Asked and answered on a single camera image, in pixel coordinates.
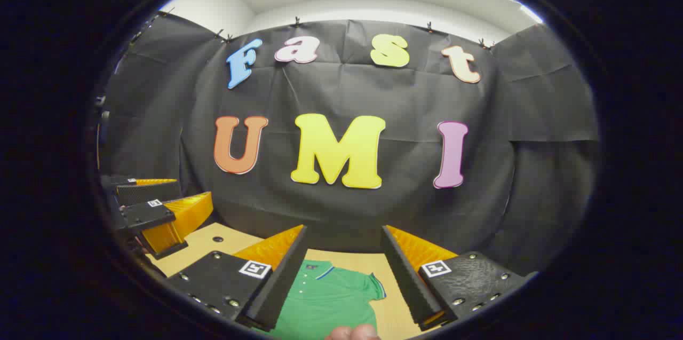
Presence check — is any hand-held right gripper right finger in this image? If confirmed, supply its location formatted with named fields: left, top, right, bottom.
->
left=380, top=224, right=529, bottom=331

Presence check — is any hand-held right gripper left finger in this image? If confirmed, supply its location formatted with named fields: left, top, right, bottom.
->
left=165, top=224, right=309, bottom=333

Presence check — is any green T-shirt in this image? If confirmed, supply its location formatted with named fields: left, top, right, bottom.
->
left=267, top=259, right=387, bottom=340

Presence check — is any black backdrop cloth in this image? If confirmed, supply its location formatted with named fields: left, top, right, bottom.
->
left=99, top=12, right=601, bottom=276

